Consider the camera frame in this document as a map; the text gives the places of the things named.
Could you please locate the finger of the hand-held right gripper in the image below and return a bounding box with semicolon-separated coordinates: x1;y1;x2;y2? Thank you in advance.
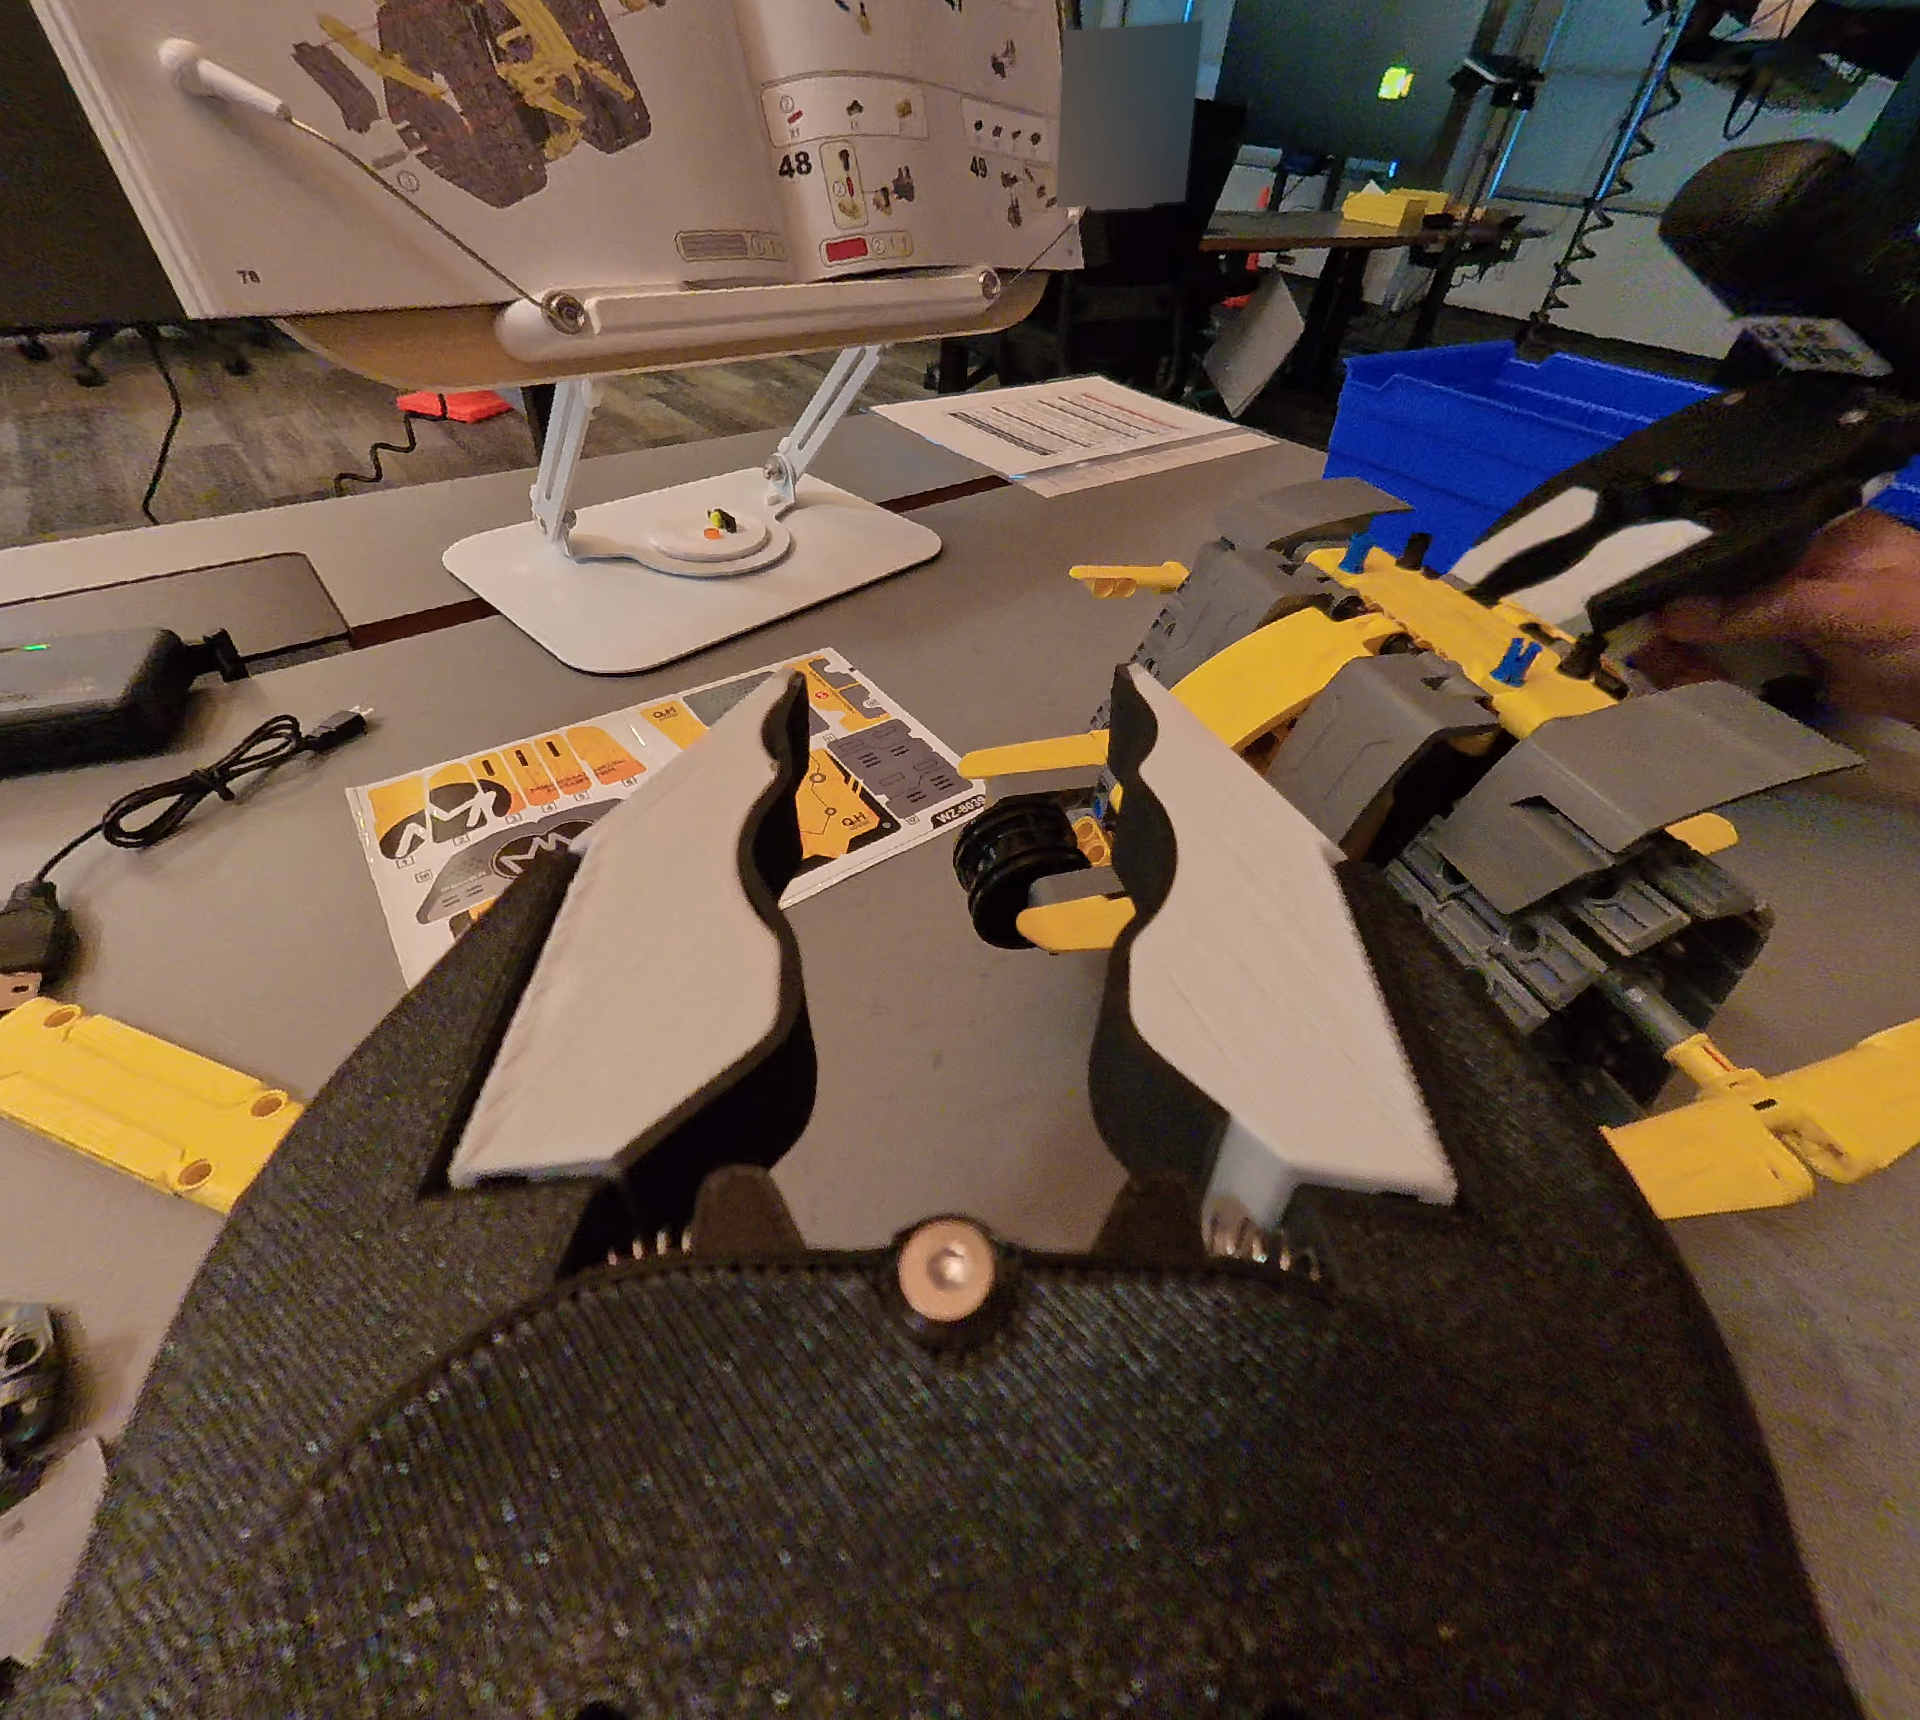
1563;516;1722;629
1458;460;1715;599

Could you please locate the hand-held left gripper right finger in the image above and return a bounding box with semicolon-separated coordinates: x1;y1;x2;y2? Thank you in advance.
1088;665;1460;1251

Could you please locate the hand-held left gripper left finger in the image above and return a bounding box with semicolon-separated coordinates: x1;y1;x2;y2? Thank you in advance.
445;666;819;1198

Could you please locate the yellow black toy tracked vehicle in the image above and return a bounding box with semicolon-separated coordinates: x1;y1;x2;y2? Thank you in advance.
956;479;1920;1223

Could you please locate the person's right hand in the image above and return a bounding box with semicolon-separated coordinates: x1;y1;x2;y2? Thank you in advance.
1625;503;1920;719

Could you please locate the blue storage bin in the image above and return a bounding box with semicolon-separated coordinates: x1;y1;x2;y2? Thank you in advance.
1325;336;1727;569

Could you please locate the yellow grey sticker sheet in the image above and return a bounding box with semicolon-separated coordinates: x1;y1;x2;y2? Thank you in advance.
348;646;966;988

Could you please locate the white book stand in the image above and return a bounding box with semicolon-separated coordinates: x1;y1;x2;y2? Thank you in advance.
155;37;1090;677

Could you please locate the printed paper sheet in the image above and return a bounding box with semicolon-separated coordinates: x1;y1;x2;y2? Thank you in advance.
872;389;1279;503

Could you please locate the yellow long panel brick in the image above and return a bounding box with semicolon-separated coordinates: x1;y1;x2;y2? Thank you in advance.
0;1000;306;1216

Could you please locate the black monitor screen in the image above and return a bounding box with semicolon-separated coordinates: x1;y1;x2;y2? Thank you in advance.
1211;0;1513;180

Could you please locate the black power bank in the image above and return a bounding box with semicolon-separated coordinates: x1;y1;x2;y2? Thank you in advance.
0;624;204;781

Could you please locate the silver metal part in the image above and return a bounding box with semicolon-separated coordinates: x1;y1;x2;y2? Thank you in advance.
0;1300;70;1469

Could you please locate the coiled black cable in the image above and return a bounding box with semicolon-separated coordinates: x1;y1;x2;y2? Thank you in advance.
332;401;426;496

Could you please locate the black USB cable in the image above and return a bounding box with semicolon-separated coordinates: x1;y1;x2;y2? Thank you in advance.
0;704;374;1011

